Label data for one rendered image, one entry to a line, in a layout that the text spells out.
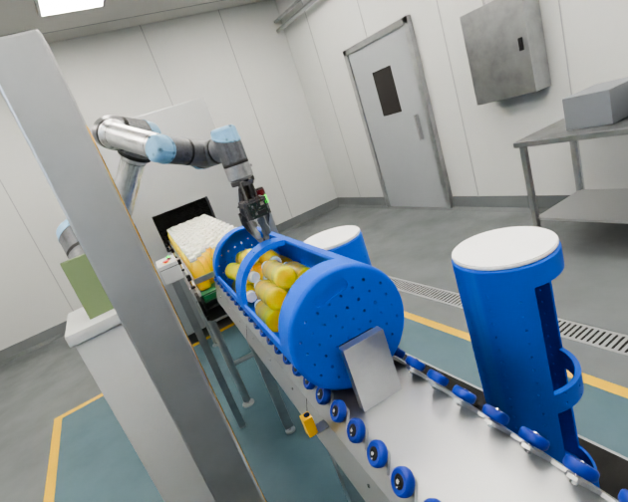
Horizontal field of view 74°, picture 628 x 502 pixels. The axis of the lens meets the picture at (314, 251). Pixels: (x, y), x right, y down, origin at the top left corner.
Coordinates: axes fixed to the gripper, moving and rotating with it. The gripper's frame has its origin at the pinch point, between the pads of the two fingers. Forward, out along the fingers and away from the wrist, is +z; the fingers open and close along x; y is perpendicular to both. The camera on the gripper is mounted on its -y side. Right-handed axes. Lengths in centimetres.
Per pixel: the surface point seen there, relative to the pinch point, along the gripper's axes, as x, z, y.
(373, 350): 1, 18, 53
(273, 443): -19, 124, -73
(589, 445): 76, 108, 39
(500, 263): 45, 19, 46
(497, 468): 4, 30, 80
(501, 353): 41, 46, 44
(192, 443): -35, 5, 70
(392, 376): 3, 26, 53
